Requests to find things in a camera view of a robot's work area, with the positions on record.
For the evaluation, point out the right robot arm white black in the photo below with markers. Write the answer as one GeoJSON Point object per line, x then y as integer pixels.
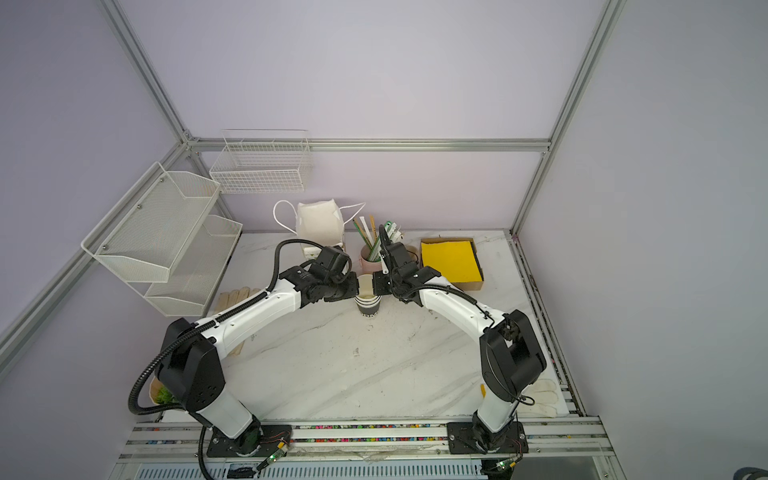
{"type": "Point", "coordinates": [511, 357]}

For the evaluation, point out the brown bowl with greens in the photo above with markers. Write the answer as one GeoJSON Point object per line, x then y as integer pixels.
{"type": "Point", "coordinates": [159, 393]}

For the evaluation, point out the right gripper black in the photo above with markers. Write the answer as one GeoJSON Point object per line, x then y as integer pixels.
{"type": "Point", "coordinates": [378, 290]}

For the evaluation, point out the beige glove left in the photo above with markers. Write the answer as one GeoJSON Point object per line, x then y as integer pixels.
{"type": "Point", "coordinates": [229, 299]}

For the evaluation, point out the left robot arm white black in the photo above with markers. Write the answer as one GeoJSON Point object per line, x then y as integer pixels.
{"type": "Point", "coordinates": [191, 367]}

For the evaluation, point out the white wire basket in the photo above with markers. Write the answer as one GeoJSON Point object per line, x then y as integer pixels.
{"type": "Point", "coordinates": [261, 161]}

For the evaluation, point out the yellow napkin stack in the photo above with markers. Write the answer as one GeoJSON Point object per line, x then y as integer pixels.
{"type": "Point", "coordinates": [450, 259]}

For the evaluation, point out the single black paper cup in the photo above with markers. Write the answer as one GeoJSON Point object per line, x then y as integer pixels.
{"type": "Point", "coordinates": [365, 286]}

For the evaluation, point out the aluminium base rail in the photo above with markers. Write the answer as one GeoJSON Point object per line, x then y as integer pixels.
{"type": "Point", "coordinates": [563, 448]}

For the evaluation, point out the pink straw holder cup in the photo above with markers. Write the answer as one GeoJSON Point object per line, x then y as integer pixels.
{"type": "Point", "coordinates": [366, 266]}

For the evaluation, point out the cardboard box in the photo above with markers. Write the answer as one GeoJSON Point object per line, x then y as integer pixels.
{"type": "Point", "coordinates": [453, 261]}

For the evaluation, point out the white paper takeout bag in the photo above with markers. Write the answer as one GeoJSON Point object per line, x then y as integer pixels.
{"type": "Point", "coordinates": [323, 222]}

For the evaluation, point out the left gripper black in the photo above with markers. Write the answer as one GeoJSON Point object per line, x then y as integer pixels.
{"type": "Point", "coordinates": [353, 287]}

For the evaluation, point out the white glove right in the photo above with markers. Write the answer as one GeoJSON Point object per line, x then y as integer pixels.
{"type": "Point", "coordinates": [544, 398]}

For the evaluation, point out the white mesh two-tier shelf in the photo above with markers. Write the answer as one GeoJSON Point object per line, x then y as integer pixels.
{"type": "Point", "coordinates": [165, 241]}

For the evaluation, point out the stack of paper cups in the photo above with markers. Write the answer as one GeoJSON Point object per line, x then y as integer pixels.
{"type": "Point", "coordinates": [368, 306]}

